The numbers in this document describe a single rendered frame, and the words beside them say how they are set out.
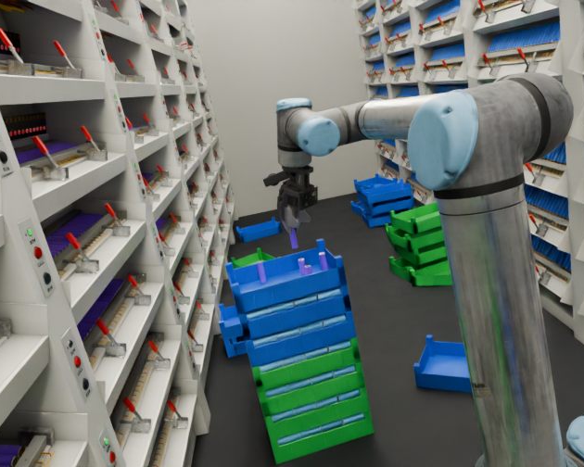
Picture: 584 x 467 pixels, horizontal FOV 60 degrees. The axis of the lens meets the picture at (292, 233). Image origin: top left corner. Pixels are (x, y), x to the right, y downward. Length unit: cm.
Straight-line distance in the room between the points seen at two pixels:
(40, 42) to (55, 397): 94
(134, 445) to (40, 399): 35
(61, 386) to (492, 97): 75
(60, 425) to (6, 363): 18
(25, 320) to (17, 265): 9
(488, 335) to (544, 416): 14
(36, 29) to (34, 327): 88
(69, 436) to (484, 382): 65
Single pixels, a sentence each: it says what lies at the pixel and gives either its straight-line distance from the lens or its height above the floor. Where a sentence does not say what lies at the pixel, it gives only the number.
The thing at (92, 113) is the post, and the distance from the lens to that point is 149.
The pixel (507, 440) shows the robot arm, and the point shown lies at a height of 49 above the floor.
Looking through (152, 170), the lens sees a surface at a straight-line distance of 218.
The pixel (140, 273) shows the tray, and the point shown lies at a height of 58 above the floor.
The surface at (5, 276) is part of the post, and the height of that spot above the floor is 83.
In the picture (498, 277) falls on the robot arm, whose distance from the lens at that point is 70.
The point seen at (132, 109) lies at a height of 104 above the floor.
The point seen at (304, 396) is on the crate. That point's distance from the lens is 148.
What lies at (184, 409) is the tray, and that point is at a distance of 164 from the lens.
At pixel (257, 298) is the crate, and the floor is 51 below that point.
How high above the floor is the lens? 102
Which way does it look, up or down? 16 degrees down
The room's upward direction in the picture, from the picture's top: 12 degrees counter-clockwise
